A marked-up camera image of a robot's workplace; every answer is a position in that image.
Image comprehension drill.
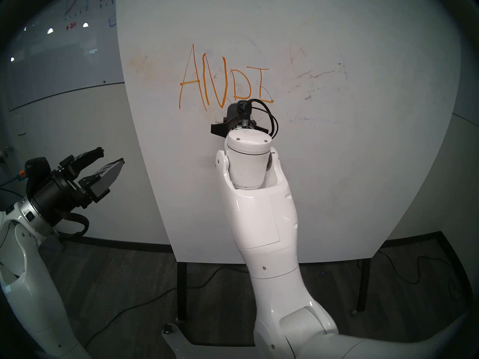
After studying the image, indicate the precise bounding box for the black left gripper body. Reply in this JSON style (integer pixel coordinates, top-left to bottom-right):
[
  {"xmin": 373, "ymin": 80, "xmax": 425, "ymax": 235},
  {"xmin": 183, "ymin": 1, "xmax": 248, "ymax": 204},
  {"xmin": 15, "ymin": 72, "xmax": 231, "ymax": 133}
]
[{"xmin": 32, "ymin": 171, "xmax": 111, "ymax": 228}]

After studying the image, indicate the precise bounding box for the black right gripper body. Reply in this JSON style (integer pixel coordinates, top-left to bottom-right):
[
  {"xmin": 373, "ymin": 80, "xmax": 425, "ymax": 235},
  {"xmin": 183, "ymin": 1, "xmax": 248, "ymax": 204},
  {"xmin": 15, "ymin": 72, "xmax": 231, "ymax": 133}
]
[{"xmin": 223, "ymin": 117, "xmax": 259, "ymax": 133}]

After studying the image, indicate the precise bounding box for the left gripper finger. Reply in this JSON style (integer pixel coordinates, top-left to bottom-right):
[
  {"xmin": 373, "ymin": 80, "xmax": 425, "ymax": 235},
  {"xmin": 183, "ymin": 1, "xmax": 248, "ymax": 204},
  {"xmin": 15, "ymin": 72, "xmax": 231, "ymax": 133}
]
[
  {"xmin": 58, "ymin": 147, "xmax": 105, "ymax": 175},
  {"xmin": 78, "ymin": 158, "xmax": 125, "ymax": 204}
]

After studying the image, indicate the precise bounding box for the white freestanding whiteboard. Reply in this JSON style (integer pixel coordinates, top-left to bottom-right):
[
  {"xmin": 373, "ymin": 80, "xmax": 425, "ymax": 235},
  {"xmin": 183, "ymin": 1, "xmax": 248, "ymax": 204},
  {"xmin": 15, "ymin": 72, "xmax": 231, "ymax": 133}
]
[{"xmin": 115, "ymin": 0, "xmax": 461, "ymax": 264}]

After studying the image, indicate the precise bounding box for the black whiteboard stand leg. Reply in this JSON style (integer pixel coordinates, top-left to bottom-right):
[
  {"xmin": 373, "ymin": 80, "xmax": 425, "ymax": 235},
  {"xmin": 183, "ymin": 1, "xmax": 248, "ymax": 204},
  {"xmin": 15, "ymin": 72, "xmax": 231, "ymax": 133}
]
[
  {"xmin": 177, "ymin": 262, "xmax": 187, "ymax": 320},
  {"xmin": 350, "ymin": 258, "xmax": 372, "ymax": 317}
]

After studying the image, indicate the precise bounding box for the thin black right camera cable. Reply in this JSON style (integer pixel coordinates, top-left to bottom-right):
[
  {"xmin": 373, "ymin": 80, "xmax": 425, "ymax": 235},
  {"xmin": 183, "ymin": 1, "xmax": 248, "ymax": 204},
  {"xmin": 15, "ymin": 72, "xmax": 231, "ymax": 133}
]
[{"xmin": 243, "ymin": 99, "xmax": 280, "ymax": 140}]

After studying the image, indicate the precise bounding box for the thin black camera cable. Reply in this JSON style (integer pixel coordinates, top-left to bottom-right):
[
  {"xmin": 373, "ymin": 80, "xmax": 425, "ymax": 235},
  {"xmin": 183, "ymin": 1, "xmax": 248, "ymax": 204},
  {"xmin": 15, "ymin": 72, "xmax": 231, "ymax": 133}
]
[
  {"xmin": 0, "ymin": 174, "xmax": 23, "ymax": 198},
  {"xmin": 243, "ymin": 99, "xmax": 280, "ymax": 140}
]

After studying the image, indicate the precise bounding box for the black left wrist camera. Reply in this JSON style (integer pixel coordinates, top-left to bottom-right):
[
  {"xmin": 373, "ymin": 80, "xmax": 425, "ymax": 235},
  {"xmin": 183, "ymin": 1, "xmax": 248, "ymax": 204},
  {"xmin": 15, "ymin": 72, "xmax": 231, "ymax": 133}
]
[{"xmin": 19, "ymin": 157, "xmax": 52, "ymax": 193}]

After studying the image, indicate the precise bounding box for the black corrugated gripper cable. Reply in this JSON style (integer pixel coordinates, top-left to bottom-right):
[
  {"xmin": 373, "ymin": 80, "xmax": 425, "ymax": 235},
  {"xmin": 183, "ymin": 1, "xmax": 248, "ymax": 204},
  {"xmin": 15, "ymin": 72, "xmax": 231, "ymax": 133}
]
[{"xmin": 56, "ymin": 212, "xmax": 90, "ymax": 238}]

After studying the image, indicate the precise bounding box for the thin black left camera cable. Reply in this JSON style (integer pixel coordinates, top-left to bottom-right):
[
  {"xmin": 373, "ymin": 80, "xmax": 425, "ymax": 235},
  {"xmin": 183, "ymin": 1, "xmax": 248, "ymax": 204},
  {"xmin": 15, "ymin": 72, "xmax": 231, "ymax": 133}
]
[{"xmin": 0, "ymin": 174, "xmax": 23, "ymax": 198}]

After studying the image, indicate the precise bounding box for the wall-mounted glass board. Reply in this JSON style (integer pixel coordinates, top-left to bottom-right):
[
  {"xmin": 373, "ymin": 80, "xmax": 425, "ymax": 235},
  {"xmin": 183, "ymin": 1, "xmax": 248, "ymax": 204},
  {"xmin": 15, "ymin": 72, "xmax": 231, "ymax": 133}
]
[{"xmin": 0, "ymin": 0, "xmax": 126, "ymax": 112}]

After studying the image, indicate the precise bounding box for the black floor cable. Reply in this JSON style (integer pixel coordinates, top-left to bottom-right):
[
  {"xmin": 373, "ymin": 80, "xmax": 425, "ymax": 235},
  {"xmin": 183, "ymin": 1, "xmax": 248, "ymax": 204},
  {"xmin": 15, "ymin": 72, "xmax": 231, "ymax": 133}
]
[
  {"xmin": 84, "ymin": 267, "xmax": 249, "ymax": 348},
  {"xmin": 376, "ymin": 248, "xmax": 465, "ymax": 300}
]

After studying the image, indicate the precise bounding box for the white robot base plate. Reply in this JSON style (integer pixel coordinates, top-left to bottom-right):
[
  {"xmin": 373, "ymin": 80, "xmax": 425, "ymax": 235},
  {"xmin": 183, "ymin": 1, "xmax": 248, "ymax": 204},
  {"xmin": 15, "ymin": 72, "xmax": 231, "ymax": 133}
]
[{"xmin": 162, "ymin": 323, "xmax": 259, "ymax": 359}]

